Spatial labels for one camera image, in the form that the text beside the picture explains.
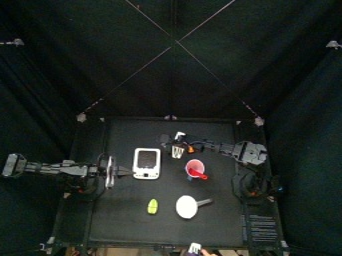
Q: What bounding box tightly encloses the yellow-green toy vegetable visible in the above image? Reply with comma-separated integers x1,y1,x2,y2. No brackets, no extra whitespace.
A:
147,198,159,215

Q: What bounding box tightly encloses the red toy spoon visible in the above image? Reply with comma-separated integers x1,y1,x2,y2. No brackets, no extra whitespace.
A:
188,168,210,181

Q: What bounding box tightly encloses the thin diagonal cord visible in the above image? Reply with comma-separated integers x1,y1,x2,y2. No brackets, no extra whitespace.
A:
123,0,260,118
81,0,236,114

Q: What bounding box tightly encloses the white round pan grey handle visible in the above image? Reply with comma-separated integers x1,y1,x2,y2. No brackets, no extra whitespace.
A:
175,195,214,220

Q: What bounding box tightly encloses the grey corner bracket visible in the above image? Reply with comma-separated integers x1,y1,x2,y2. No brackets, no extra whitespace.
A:
39,236,57,256

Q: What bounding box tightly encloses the pink red toy cup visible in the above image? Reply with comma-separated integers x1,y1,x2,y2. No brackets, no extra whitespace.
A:
184,158,207,180

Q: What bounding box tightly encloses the white text label sticker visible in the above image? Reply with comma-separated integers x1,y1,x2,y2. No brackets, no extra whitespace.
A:
247,214,279,244

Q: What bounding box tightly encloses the black looped cable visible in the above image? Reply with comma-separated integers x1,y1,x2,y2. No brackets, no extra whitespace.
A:
231,166,251,202

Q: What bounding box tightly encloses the small white card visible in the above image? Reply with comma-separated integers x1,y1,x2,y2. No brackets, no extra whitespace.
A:
187,242,203,255

